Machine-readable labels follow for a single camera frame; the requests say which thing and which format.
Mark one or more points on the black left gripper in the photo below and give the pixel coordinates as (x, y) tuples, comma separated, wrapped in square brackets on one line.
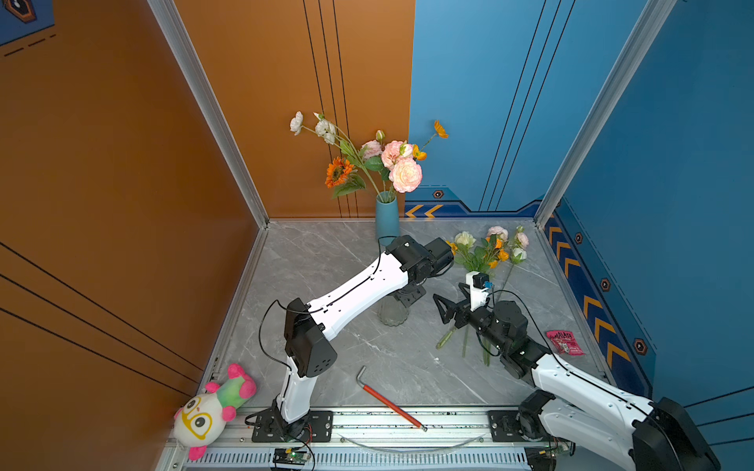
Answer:
[(409, 299)]

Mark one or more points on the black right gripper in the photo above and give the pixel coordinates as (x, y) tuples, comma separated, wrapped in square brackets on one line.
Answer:
[(463, 310)]

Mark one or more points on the clear glass vase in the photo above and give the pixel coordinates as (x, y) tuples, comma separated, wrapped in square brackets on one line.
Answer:
[(392, 312)]

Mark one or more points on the cream white rose stem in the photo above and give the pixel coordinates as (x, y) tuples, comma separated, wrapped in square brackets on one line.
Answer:
[(476, 256)]

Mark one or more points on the orange yellow rose stem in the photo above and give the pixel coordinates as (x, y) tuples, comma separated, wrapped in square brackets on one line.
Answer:
[(495, 253)]

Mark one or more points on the pink carnation rose stem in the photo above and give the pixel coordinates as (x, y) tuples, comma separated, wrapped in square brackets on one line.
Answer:
[(517, 237)]

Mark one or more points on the white rose flower stem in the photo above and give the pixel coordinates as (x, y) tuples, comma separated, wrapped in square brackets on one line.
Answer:
[(518, 256)]

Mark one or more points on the teal ceramic vase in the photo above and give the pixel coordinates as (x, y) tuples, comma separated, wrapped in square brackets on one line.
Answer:
[(387, 218)]

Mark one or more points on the large pink peach rose stem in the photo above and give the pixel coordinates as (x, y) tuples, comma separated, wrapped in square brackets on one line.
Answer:
[(401, 161)]

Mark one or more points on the pink peony flower stem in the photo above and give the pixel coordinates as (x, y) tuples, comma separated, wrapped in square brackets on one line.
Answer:
[(371, 157)]

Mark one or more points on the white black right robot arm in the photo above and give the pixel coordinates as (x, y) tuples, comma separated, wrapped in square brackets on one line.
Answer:
[(631, 431)]

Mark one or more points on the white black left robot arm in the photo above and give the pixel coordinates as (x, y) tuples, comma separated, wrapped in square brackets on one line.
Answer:
[(397, 275)]

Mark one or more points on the small orange bud stem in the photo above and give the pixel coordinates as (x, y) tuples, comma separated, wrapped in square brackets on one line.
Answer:
[(447, 336)]

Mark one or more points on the pink candy wrapper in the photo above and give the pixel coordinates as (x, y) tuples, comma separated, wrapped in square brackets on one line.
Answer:
[(564, 342)]

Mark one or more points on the green circuit board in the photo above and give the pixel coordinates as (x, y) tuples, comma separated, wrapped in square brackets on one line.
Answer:
[(291, 459)]

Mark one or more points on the white panda plush toy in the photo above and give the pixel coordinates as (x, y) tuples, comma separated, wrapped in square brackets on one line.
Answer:
[(201, 421)]

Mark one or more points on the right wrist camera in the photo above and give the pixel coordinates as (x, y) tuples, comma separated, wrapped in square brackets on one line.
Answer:
[(480, 289)]

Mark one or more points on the red handled hex key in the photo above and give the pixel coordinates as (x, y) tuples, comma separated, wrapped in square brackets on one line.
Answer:
[(388, 403)]

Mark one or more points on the left aluminium corner post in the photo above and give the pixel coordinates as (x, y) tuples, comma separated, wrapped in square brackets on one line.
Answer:
[(172, 27)]

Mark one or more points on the aluminium corner post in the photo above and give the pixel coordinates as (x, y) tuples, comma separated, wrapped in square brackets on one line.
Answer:
[(648, 25), (172, 27)]

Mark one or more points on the right aluminium corner post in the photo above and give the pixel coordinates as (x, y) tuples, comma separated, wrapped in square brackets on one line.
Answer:
[(648, 25)]

